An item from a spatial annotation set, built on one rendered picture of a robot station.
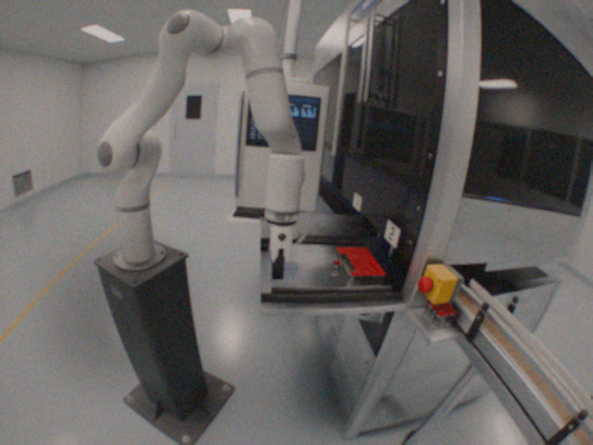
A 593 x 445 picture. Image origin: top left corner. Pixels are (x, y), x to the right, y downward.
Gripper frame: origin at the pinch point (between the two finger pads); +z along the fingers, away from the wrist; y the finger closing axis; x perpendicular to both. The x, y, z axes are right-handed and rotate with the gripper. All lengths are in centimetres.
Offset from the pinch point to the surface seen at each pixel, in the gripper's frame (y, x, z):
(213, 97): 543, 120, -92
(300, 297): -8.0, -5.5, 2.5
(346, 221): 54, -37, 4
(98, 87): 544, 424, -136
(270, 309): -10.6, 2.3, 4.4
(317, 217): 54, -22, 3
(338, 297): -8.0, -15.6, 2.7
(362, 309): -10.9, -21.9, 4.9
